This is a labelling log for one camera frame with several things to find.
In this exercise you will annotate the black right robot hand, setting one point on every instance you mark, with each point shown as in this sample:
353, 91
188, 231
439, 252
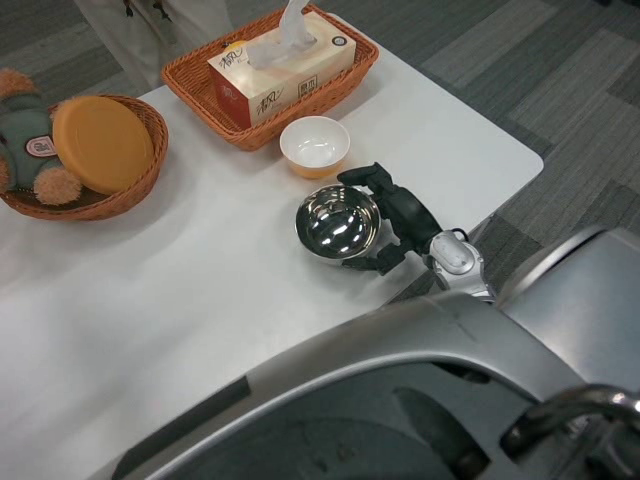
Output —
407, 215

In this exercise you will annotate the shiny metal bowl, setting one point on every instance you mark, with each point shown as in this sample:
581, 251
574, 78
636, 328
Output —
335, 225

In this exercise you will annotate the white bowl orange outside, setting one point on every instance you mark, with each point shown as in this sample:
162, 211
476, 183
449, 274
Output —
315, 145

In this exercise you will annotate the tissue box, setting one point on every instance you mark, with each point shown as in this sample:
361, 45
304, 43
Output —
280, 95

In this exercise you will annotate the silver robot chest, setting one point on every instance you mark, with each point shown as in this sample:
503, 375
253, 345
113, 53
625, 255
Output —
370, 395

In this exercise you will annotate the rectangular orange wicker basket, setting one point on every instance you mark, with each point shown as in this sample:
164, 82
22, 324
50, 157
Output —
195, 90

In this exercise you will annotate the round brown wicker basket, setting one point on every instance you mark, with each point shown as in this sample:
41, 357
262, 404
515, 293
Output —
140, 197

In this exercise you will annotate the person in black jacket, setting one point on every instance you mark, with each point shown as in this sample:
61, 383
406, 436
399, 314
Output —
160, 45

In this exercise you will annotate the orange round plate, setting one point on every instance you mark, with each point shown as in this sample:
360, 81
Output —
102, 142

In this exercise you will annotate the brown teddy bear plush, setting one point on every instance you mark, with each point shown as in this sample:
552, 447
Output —
25, 135

